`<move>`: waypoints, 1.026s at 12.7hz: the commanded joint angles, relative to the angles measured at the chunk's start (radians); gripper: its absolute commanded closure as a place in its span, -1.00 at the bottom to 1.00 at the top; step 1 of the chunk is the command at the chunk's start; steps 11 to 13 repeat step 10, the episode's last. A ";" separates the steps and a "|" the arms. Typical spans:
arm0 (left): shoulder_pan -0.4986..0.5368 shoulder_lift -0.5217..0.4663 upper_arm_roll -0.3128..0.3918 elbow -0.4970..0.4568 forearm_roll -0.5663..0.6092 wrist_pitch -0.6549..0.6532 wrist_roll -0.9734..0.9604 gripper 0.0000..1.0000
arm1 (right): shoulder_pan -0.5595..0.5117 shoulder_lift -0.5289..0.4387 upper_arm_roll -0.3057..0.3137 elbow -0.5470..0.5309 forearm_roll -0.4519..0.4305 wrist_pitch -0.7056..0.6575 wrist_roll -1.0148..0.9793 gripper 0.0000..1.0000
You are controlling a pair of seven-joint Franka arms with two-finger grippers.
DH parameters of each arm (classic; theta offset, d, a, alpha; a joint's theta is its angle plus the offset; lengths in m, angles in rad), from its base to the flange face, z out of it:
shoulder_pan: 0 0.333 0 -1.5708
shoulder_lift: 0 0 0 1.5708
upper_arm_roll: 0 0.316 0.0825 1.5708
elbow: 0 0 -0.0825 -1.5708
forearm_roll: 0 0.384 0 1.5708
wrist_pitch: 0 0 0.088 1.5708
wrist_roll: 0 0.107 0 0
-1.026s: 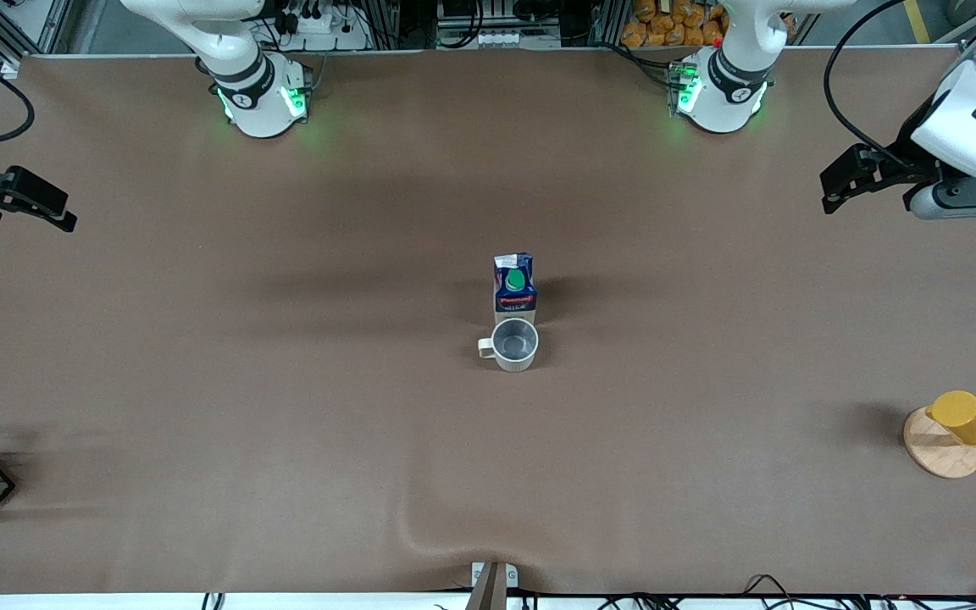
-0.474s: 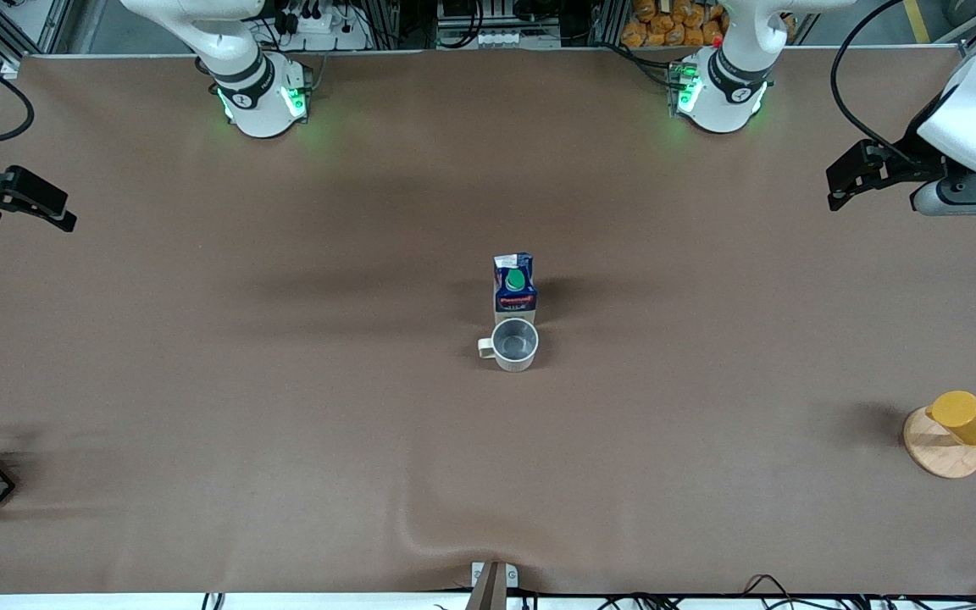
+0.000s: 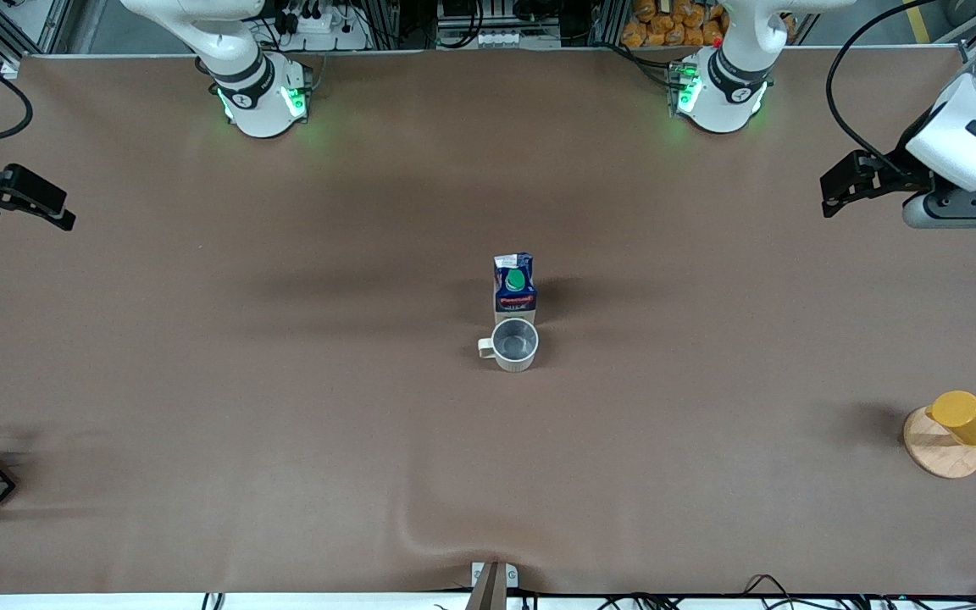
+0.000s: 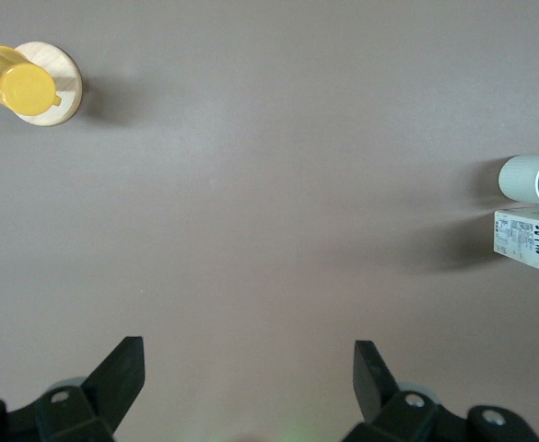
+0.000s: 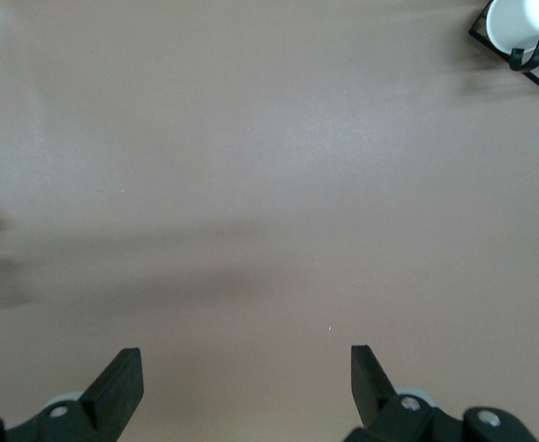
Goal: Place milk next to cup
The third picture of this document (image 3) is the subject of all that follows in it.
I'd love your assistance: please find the blue milk carton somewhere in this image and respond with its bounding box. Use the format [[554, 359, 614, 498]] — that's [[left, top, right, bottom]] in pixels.
[[492, 252, 538, 327]]

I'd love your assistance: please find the cream mug with grey inside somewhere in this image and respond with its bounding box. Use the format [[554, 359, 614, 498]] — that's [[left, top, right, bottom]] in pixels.
[[477, 319, 540, 373]]

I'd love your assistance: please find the yellow cup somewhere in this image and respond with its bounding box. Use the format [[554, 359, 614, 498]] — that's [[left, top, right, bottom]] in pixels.
[[926, 390, 976, 447]]

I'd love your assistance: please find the wooden cup stand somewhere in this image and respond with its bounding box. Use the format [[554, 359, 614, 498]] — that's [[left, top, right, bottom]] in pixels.
[[903, 405, 976, 480]]

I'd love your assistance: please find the bag of orange bread rolls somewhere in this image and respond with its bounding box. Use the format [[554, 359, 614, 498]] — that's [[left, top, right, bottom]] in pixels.
[[621, 0, 726, 49]]

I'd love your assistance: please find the white power strip with plugs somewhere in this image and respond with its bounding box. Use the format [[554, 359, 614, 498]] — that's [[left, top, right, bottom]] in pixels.
[[280, 0, 370, 52]]

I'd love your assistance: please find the brown table cloth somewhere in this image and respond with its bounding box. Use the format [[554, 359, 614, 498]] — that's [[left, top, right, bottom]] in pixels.
[[0, 47, 976, 596]]

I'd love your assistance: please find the metal clamp bracket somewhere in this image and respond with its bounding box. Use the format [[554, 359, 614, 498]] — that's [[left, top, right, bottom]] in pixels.
[[464, 561, 519, 610]]

